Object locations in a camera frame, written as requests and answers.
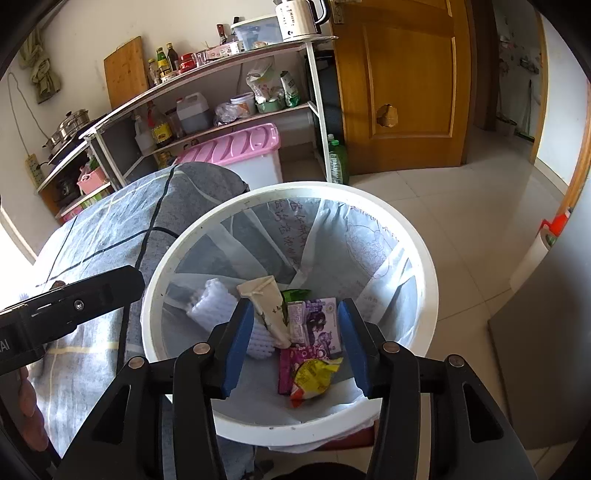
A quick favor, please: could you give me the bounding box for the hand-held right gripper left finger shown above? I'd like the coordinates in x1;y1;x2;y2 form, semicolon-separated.
53;298;256;480

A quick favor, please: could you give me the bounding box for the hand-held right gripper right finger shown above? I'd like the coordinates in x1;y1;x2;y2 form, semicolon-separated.
337;298;527;480

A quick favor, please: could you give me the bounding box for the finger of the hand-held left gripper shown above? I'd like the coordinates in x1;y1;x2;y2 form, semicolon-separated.
21;266;146;345

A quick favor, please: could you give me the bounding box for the purple milk carton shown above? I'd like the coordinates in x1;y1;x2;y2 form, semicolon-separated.
286;298;345;361

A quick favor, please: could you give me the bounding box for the yellow snack wrapper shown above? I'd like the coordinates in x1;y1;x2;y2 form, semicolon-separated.
289;357;343;409

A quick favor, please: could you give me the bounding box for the white foam fruit net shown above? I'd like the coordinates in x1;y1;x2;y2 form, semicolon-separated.
186;278;280;361

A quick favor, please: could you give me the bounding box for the magenta snack wrapper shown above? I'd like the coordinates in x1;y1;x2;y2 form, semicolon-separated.
278;346;334;396

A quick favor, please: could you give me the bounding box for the white round bin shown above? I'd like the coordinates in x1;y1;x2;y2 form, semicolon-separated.
140;181;439;451

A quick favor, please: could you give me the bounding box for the beige paper bag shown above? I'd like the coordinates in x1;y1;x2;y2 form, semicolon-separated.
236;275;293;350

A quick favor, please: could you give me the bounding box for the green snack wrapper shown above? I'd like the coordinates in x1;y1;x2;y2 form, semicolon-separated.
281;288;313;320

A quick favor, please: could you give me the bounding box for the person's left hand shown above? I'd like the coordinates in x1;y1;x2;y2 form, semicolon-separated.
16;367;49;453

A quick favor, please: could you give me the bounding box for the blue plaid blanket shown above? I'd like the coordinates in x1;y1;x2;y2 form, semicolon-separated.
14;161;259;480

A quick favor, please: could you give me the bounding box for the black kitchen appliance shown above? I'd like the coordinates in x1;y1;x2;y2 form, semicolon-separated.
55;178;77;204

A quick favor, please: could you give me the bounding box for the clear bin liner bag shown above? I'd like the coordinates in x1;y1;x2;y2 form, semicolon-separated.
159;196;428;418

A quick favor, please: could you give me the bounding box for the pink woven basket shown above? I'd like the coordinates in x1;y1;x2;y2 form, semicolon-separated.
76;166;110;195

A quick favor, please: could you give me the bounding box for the wooden shelf unit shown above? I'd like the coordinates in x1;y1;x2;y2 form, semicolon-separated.
37;134;116;223

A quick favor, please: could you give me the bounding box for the white power strip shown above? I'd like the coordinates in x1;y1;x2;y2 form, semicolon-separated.
25;154;42;188

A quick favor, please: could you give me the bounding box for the black induction cooker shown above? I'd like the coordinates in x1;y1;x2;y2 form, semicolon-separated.
46;124;100;165

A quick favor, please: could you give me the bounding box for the white plastic bottle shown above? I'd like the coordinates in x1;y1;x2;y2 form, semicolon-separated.
134;115;156;156

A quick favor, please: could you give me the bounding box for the steel steamer pot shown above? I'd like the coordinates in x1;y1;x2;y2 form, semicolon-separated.
44;109;93;155

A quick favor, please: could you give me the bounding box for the soy sauce bottle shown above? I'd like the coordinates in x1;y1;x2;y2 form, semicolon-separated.
147;102;174;149

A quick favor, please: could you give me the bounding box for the grey cabinet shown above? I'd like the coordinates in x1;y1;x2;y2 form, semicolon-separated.
488;222;591;462

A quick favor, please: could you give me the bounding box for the green plastic bottle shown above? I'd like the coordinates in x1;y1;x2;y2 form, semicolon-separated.
328;134;351;184

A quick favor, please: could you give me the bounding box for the plastic jug of dark liquid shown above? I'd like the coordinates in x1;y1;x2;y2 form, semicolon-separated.
177;92;214;135

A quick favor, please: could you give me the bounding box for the pink lid storage box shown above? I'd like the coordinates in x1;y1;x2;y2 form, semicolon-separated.
175;123;284;193

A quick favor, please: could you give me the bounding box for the crumpled plastic bag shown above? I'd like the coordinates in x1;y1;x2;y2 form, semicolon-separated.
213;102;239;126

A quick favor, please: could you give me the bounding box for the wooden cutting board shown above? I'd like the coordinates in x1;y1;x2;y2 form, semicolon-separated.
103;36;149;112

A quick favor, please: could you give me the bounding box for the hanging olive cloth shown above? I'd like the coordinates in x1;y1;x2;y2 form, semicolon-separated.
20;31;62;105

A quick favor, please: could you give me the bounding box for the white plastic tub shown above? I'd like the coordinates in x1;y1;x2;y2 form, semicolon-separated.
229;92;257;116

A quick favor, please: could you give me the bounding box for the green and white pack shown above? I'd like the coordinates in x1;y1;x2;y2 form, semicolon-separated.
281;71;301;108

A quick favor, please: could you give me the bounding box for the white food bag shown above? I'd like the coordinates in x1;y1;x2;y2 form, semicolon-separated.
247;62;283;104

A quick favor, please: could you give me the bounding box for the knife rack with knives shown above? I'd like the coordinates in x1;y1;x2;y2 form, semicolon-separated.
203;23;243;61

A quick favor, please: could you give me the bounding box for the wooden door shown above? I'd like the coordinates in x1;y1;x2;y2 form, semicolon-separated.
330;0;472;175

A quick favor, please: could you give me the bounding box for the white metal shelf unit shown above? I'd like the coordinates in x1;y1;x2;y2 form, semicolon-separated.
85;34;341;190

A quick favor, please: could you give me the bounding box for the clear storage container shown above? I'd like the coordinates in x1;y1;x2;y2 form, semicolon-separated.
232;15;283;51

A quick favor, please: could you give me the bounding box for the white electric kettle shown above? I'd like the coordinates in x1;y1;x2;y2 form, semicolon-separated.
275;0;330;42

